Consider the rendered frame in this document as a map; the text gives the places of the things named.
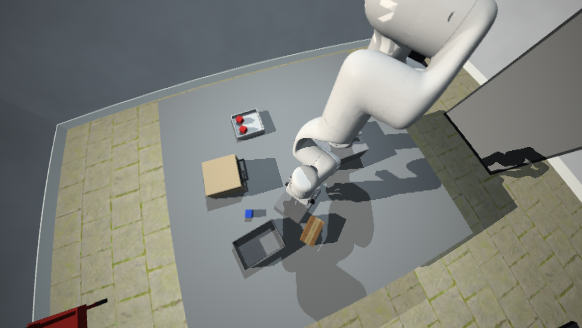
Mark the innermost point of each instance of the light wooden cabinet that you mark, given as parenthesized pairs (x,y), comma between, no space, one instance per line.
(223,176)

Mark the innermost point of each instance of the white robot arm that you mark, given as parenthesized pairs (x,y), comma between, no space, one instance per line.
(371,83)

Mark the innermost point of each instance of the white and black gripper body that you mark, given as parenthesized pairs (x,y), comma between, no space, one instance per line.
(305,201)

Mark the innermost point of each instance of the brown cardboard box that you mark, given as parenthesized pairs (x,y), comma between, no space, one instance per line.
(311,230)

